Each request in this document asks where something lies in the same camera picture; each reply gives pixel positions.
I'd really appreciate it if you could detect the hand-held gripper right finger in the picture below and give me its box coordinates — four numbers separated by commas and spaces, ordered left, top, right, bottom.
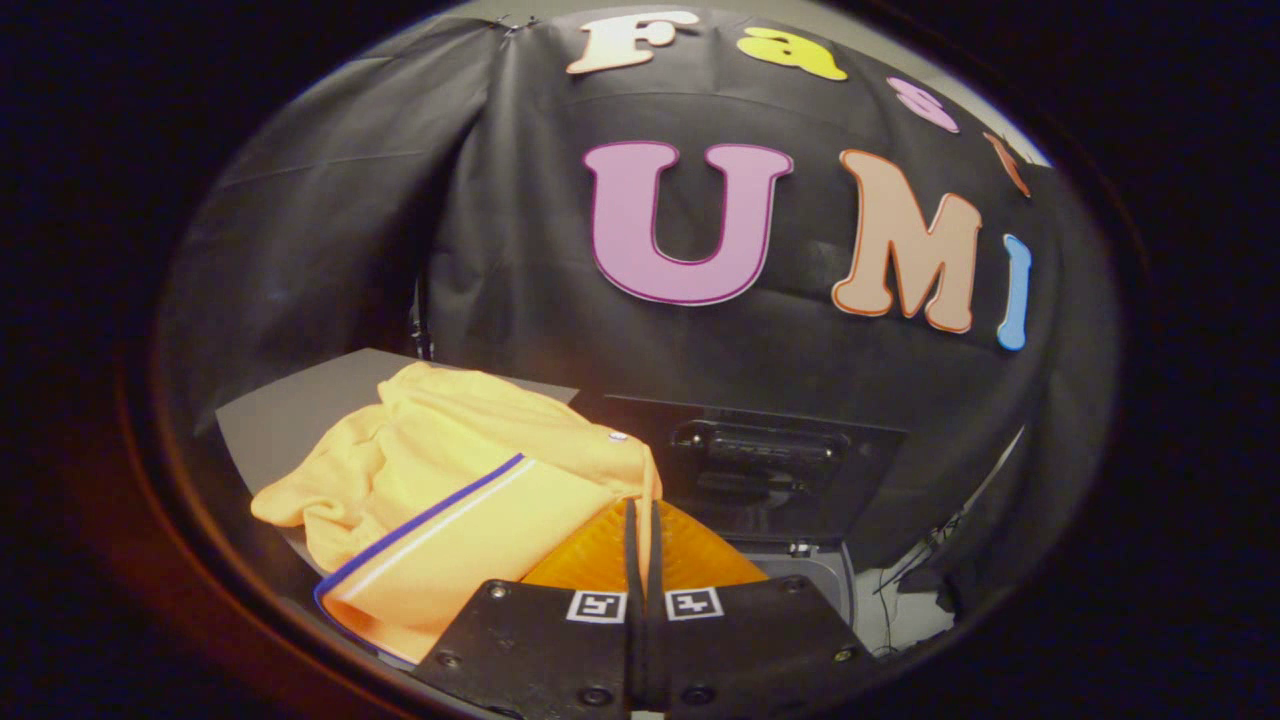
642, 497, 881, 720

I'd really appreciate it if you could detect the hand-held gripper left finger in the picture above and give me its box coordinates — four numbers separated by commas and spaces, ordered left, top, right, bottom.
412, 497, 643, 720

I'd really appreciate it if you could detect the orange sports shirt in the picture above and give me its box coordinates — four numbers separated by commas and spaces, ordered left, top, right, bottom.
250, 362, 663, 666

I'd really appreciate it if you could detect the metal backdrop stand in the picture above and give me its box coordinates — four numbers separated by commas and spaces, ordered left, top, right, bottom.
408, 278, 433, 361
872, 505, 966, 606

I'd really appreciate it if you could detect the dark cabinet with cream door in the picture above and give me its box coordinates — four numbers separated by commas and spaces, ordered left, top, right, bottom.
215, 348, 581, 561

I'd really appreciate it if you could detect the black backdrop cloth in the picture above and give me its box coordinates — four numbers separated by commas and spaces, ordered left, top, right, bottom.
155, 10, 1121, 601

